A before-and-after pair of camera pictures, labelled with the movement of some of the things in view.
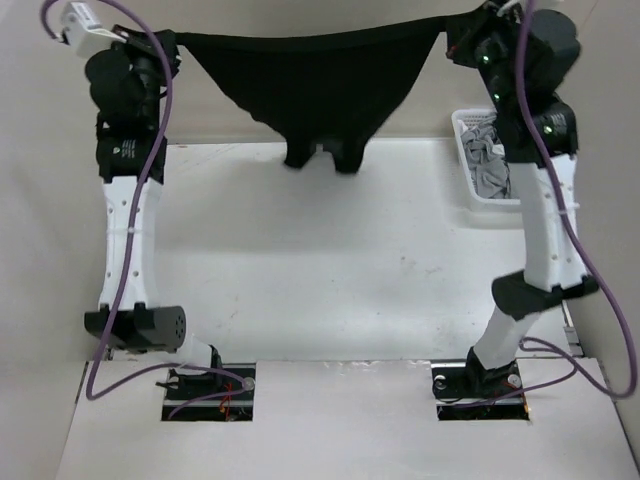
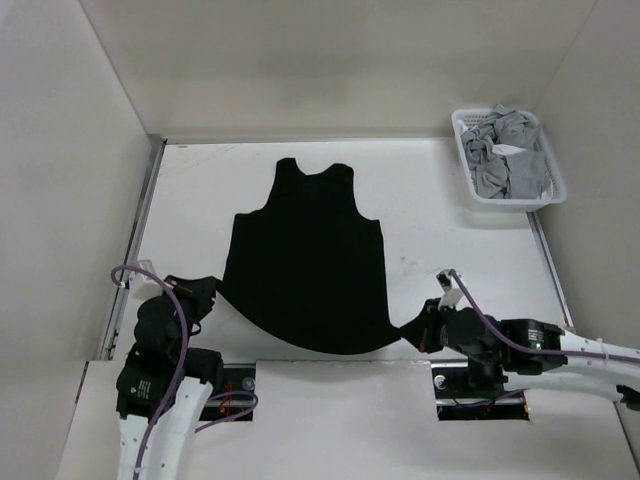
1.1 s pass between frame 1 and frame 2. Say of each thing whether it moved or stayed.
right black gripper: moved
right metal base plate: stayed
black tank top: moved
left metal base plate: stayed
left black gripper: moved
